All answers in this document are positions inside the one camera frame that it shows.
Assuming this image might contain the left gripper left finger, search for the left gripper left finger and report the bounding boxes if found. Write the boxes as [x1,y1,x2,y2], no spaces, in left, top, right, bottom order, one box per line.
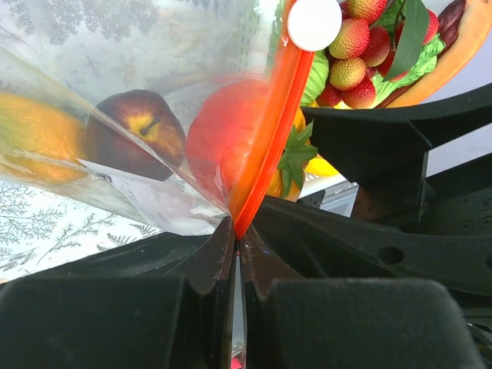
[1,218,235,368]

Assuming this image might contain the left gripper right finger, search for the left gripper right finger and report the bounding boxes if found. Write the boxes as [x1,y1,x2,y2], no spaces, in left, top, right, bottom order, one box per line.
[240,229,484,368]

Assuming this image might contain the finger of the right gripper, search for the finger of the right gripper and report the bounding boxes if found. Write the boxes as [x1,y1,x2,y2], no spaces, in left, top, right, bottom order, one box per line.
[251,153,492,297]
[303,85,491,231]

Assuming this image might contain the red lychee bunch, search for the red lychee bunch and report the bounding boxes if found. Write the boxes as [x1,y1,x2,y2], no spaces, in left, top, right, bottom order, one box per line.
[308,1,446,109]

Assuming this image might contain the orange red pepper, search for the orange red pepper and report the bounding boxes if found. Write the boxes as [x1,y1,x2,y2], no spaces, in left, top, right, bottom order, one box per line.
[184,78,320,203]

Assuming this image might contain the dark purple eggplant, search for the dark purple eggplant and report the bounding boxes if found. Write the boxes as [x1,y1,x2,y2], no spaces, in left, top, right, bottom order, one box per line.
[85,89,186,181]

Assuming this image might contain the clear zip bag orange zipper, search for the clear zip bag orange zipper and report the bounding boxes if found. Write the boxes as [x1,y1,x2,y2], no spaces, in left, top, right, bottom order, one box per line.
[1,1,342,236]

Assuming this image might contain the yellow green mango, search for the yellow green mango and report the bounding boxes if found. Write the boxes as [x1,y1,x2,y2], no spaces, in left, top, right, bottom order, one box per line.
[1,92,87,185]

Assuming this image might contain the white plastic basket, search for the white plastic basket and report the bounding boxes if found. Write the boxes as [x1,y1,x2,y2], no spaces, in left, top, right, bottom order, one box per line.
[298,174,359,218]

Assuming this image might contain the green lettuce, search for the green lettuce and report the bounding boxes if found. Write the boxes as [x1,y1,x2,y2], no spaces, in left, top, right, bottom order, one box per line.
[371,34,446,108]

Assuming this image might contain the yellow banana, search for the yellow banana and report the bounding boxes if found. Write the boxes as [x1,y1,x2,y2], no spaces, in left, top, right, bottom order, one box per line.
[304,155,339,177]

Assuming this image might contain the green cabbage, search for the green cabbage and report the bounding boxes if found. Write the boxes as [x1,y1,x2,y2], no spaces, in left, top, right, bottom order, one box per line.
[301,51,330,106]

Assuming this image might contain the floral tablecloth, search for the floral tablecloth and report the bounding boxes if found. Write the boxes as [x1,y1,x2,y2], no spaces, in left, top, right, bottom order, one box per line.
[1,176,166,279]

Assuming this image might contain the orange papaya slice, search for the orange papaya slice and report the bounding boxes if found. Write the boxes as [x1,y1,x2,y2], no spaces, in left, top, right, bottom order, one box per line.
[378,0,491,108]

